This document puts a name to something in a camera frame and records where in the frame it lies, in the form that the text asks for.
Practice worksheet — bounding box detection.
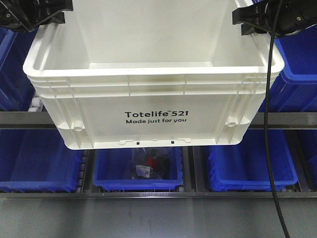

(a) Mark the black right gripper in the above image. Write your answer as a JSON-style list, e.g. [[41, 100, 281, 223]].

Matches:
[[232, 0, 317, 37]]

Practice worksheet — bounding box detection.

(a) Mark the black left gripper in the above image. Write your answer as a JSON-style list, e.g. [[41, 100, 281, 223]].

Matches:
[[0, 0, 73, 32]]

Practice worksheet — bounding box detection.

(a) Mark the white plastic tote box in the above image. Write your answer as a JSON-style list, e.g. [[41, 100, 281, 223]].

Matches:
[[23, 0, 270, 150]]

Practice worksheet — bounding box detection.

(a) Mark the blue bin upper right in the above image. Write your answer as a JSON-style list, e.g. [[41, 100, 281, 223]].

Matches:
[[268, 26, 317, 113]]

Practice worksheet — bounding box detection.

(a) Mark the blue bin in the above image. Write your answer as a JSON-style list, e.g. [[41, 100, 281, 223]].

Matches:
[[268, 26, 317, 113], [0, 129, 83, 192], [93, 147, 183, 192], [0, 28, 37, 111], [206, 129, 298, 192]]

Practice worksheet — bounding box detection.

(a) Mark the blue bin upper left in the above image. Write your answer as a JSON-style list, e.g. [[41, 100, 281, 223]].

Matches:
[[0, 28, 37, 111]]

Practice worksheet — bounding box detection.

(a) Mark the white roller track left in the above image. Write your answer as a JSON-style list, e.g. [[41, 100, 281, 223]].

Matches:
[[28, 94, 46, 112]]

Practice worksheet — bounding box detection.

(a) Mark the blue bin lower right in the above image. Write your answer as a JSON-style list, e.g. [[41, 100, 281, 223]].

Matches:
[[206, 129, 298, 192]]

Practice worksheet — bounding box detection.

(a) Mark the blue bin lower left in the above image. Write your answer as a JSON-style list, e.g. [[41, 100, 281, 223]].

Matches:
[[0, 129, 83, 192]]

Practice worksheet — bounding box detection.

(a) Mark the blue bin lower middle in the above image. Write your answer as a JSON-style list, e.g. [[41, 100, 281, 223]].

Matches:
[[93, 147, 183, 192]]

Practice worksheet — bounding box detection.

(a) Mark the clear bag of parts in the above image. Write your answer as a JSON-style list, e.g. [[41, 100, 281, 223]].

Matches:
[[124, 147, 172, 180]]

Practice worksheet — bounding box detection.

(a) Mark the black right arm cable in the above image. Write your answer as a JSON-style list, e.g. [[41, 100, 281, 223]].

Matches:
[[264, 0, 291, 238]]

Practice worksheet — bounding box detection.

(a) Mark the metal upper shelf rail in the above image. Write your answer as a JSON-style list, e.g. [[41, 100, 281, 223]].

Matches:
[[0, 112, 317, 130]]

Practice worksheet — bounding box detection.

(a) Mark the metal shelf rail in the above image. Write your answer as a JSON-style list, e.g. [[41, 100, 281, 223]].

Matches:
[[0, 190, 317, 199], [0, 112, 317, 130]]

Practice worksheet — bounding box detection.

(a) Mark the metal lower shelf rail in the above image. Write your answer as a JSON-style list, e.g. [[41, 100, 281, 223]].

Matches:
[[0, 190, 317, 199]]

